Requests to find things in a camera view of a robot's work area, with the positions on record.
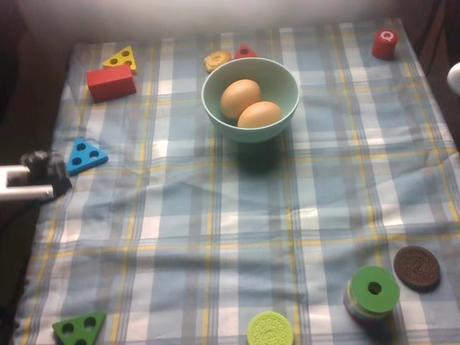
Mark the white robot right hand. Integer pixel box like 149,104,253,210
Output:
0,149,73,205

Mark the brown toy sandwich cookie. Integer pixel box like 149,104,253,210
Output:
392,245,442,293

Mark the green toy sandwich cookie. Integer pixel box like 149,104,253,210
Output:
247,310,294,345

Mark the red rectangular wooden block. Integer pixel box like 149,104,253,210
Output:
86,64,138,104

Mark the red triangle block with holes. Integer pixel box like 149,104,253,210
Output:
232,44,260,61

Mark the blue plaid cloth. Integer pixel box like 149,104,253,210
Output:
12,17,460,345

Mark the colourful ring stack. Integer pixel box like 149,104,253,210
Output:
343,265,401,321

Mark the yellow triangle block with holes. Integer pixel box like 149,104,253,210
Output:
102,45,138,75

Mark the green triangle block with holes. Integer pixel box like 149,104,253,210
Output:
52,311,107,345

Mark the yellow toy biscuit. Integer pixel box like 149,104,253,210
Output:
203,50,233,74

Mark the blue triangle block with holes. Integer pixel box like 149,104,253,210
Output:
67,137,109,177

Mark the red cylinder with white letter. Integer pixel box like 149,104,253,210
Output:
371,29,400,60

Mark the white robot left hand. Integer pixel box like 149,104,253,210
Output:
446,61,460,93

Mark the mint green bowl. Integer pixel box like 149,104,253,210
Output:
201,57,300,144

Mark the brown egg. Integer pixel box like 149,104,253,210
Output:
236,101,283,129
220,79,262,120

